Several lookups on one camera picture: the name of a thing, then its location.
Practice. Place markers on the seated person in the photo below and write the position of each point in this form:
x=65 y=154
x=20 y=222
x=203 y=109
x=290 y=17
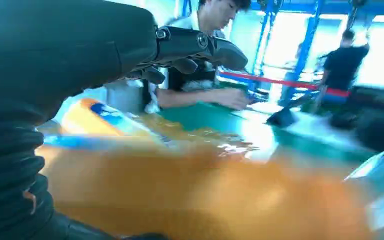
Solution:
x=192 y=94

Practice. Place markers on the orange drink bottle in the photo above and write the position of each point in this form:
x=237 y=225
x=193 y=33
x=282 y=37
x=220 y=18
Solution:
x=89 y=122

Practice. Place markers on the tablet in dark case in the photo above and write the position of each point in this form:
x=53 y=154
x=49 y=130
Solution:
x=283 y=117

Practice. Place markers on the green table mat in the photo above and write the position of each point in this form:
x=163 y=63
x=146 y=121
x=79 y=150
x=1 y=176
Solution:
x=212 y=119

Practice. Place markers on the red barrier tape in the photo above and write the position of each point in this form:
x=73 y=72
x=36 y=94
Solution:
x=278 y=81

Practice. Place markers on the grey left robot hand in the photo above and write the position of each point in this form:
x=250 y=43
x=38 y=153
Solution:
x=62 y=49

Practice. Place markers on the black carry case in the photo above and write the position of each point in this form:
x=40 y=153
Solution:
x=377 y=119

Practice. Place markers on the blue metal post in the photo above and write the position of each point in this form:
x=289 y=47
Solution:
x=303 y=49

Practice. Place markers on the person's hand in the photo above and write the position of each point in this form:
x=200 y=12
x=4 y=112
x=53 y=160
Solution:
x=233 y=98

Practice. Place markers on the standing person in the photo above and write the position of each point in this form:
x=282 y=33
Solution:
x=342 y=64

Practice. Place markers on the yellow plastic sheet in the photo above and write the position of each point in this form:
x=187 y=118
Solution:
x=195 y=192

